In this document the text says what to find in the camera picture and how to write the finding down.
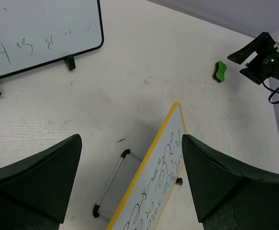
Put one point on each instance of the yellow framed whiteboard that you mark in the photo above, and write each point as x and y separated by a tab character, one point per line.
146	197

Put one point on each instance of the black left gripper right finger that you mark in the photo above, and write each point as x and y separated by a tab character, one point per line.
229	194

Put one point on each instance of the green whiteboard eraser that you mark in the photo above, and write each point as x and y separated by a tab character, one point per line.
219	72

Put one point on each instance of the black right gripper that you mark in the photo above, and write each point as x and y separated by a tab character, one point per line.
264	65

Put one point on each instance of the black framed whiteboard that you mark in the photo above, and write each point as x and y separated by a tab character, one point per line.
35	33

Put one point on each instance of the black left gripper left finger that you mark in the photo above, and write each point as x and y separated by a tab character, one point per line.
35	191

